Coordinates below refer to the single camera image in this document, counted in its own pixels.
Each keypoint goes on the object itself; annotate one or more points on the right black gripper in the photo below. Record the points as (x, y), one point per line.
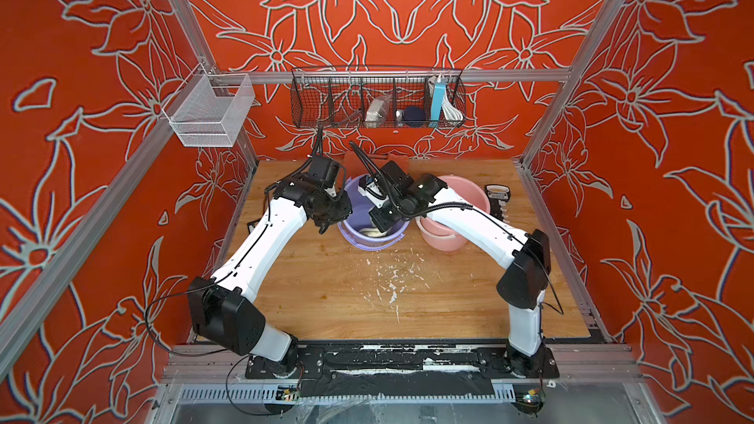
(377, 222)

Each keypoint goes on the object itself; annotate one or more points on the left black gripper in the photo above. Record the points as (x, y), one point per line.
(345, 211)

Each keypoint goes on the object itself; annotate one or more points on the purple plastic bucket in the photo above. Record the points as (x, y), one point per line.
(358, 229)

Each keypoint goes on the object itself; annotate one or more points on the pink plastic bucket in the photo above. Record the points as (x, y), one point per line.
(434, 228)

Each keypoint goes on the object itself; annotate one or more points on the yellow stained cloth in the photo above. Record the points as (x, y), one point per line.
(372, 232)

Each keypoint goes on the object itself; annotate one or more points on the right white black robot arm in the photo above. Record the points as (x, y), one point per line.
(525, 257)

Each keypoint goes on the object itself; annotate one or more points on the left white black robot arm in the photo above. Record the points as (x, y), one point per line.
(222, 308)

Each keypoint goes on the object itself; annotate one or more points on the dark blue round object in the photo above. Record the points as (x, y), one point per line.
(413, 117)

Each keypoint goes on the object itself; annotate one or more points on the clear plastic bottle in basket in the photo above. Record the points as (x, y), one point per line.
(378, 111)

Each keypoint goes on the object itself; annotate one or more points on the light blue box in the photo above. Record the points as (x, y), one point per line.
(437, 87)

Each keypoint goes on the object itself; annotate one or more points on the black white handled brush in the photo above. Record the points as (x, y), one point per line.
(498, 196)

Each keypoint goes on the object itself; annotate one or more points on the black wire wall basket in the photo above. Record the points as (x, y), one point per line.
(361, 97)

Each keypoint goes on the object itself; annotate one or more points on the white wire mesh basket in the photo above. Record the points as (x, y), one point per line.
(207, 115)

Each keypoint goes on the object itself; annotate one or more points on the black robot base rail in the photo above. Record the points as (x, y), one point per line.
(404, 368)

